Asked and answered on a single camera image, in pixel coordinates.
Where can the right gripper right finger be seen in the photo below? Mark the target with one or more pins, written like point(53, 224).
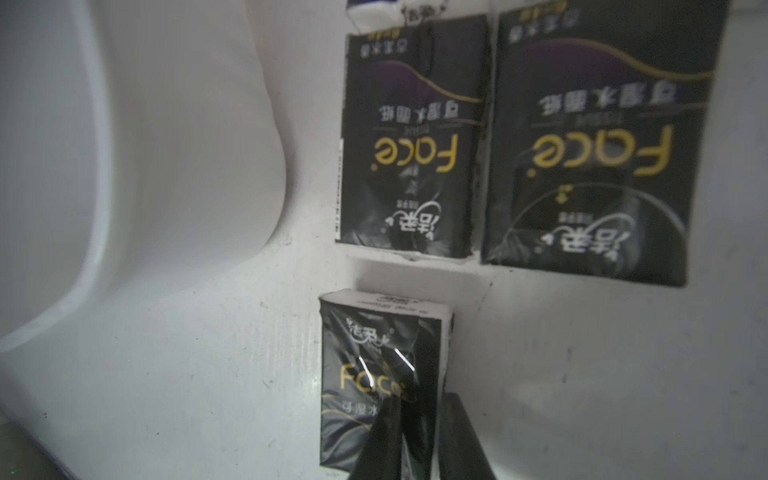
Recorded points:
point(460, 453)

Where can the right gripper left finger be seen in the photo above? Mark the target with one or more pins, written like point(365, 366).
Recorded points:
point(380, 458)

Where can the black tissue pack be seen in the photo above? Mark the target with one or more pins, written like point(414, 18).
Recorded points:
point(373, 15)
point(375, 346)
point(413, 107)
point(597, 127)

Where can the white plastic storage box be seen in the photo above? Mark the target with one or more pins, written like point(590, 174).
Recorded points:
point(139, 154)

